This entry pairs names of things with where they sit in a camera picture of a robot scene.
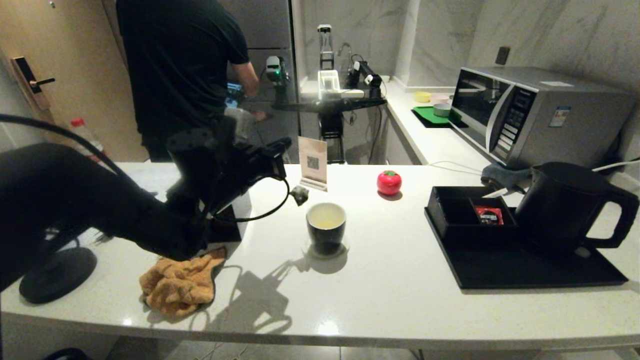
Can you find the orange fluffy cloth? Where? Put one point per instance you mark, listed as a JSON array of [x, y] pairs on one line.
[[180, 285]]

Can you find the black compartment organizer box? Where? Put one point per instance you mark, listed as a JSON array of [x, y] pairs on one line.
[[470, 235]]

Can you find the open laptop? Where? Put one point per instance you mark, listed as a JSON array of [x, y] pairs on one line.
[[235, 95]]

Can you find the black serving tray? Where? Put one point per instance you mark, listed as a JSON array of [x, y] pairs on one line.
[[525, 272]]

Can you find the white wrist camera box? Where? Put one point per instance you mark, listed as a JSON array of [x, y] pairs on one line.
[[236, 125]]

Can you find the red tomato-shaped timer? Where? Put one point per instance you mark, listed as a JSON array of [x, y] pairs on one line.
[[389, 183]]

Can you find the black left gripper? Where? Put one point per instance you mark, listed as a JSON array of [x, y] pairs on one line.
[[245, 170]]

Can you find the QR code sign stand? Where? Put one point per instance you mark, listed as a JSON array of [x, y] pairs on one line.
[[313, 160]]

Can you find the green cutting board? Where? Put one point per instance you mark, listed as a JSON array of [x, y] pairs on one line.
[[426, 116]]

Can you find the silver refrigerator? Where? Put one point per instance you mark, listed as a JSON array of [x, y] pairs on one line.
[[272, 30]]

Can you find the pink bowl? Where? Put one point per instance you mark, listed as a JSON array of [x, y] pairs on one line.
[[441, 99]]

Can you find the clear plastic water bottle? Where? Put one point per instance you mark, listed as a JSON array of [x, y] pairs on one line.
[[87, 131]]

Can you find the black ceramic cup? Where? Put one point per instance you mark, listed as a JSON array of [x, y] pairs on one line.
[[326, 237]]

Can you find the dark wall socket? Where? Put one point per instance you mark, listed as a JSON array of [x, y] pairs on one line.
[[502, 56]]

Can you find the red coffee sachet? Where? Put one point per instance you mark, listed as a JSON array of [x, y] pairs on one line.
[[489, 216]]

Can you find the round black base part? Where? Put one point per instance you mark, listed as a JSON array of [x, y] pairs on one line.
[[65, 354]]

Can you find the black tissue box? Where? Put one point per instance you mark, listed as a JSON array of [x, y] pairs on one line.
[[225, 232]]

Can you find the black teleoperation stand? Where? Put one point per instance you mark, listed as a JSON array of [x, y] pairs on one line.
[[330, 106]]

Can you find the grey tea bag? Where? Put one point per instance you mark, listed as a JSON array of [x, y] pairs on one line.
[[300, 196]]

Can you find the grey-green bowl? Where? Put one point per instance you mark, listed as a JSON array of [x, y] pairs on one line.
[[442, 110]]

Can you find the black electric kettle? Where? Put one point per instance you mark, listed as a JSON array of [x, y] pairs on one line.
[[560, 210]]

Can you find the person in black shirt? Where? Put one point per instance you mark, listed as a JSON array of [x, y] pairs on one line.
[[180, 65]]

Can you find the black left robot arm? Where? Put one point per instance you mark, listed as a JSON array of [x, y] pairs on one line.
[[75, 200]]

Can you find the grey cloth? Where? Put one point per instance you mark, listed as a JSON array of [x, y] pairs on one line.
[[505, 176]]

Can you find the silver microwave oven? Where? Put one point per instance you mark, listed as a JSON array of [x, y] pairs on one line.
[[550, 120]]

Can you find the brown wooden side table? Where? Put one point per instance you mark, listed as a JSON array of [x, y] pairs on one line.
[[260, 116]]

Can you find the chrome kitchen faucet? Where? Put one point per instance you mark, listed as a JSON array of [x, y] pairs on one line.
[[345, 52]]

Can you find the yellow bowl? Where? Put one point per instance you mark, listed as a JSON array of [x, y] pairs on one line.
[[422, 97]]

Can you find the round black kettle base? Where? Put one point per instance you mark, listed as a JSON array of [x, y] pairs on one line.
[[57, 277]]

